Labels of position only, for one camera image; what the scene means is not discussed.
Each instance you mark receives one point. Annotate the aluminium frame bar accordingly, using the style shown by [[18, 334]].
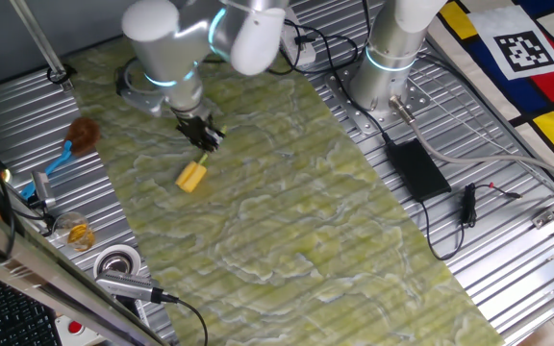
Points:
[[41, 274]]

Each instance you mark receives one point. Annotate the black keyboard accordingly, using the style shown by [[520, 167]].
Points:
[[17, 322]]

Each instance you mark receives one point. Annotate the colourful block pattern cloth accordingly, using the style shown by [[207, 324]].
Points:
[[546, 81]]

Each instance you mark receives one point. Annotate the glass cup with yellow liquid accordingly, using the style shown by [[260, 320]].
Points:
[[77, 233]]

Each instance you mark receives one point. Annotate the white marker tag sheet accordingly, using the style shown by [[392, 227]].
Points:
[[522, 50]]

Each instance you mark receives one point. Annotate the black power adapter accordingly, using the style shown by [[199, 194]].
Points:
[[416, 170]]

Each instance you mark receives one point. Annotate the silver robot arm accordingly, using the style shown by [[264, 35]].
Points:
[[171, 48]]

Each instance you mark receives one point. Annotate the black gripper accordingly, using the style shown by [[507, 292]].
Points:
[[195, 127]]

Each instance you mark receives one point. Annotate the green marble pattern mat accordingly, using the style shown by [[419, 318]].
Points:
[[282, 216]]

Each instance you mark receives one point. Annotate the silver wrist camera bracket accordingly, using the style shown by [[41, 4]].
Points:
[[144, 101]]

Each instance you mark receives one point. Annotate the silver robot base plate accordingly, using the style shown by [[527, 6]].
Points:
[[361, 120]]

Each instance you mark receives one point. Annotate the aluminium pole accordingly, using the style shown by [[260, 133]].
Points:
[[39, 41]]

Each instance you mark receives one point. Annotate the grey emergency stop box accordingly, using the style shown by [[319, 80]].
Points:
[[72, 329]]

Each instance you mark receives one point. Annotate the white power strip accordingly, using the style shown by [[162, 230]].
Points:
[[306, 55]]

